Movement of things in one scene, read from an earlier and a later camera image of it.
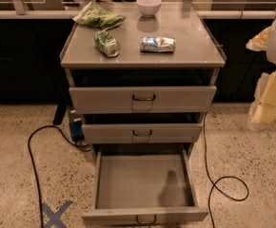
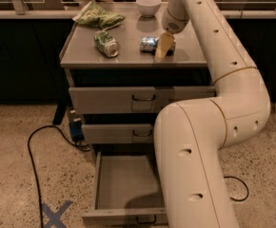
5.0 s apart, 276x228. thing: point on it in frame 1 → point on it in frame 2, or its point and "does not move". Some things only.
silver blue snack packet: x=157 y=44 does not move
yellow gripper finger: x=259 y=43 → x=166 y=42
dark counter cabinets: x=23 y=60 does not move
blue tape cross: x=54 y=218 does not move
